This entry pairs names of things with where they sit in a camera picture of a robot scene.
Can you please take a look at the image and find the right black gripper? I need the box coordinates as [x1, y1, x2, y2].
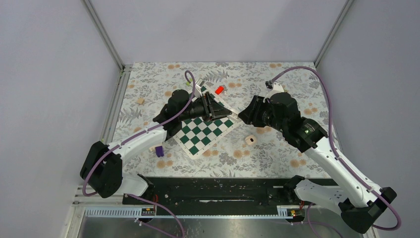
[237, 95, 287, 133]

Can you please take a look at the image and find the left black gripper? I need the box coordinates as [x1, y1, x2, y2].
[179, 92, 232, 122]

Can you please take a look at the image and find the beige earbud charging case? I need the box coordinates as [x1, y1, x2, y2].
[245, 135, 257, 146]

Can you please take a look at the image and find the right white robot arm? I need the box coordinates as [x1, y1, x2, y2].
[238, 93, 397, 234]

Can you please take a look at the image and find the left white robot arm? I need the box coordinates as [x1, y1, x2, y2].
[80, 89, 232, 204]

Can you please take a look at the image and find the red block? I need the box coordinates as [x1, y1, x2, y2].
[215, 86, 225, 95]

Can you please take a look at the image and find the green white chessboard mat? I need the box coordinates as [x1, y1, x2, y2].
[172, 84, 245, 161]

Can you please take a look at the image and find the floral patterned table mat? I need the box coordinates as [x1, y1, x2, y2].
[113, 62, 328, 178]

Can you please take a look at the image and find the green white purple block stack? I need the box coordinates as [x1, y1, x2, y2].
[149, 145, 164, 158]

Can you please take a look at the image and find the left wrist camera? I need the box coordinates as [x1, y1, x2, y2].
[191, 79, 204, 98]

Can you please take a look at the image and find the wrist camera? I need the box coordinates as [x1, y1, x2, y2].
[265, 80, 284, 98]
[191, 79, 204, 98]

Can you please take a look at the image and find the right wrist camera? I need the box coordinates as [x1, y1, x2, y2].
[265, 80, 284, 98]

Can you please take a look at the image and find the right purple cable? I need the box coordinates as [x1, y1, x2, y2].
[267, 66, 402, 238]

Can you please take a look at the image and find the purple cable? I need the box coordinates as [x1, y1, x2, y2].
[82, 70, 197, 238]
[267, 66, 402, 238]

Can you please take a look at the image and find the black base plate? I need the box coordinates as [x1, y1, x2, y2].
[122, 177, 339, 217]

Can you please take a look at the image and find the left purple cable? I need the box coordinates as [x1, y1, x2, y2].
[82, 70, 197, 238]

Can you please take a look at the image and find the white slotted cable duct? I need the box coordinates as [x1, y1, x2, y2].
[84, 206, 296, 219]

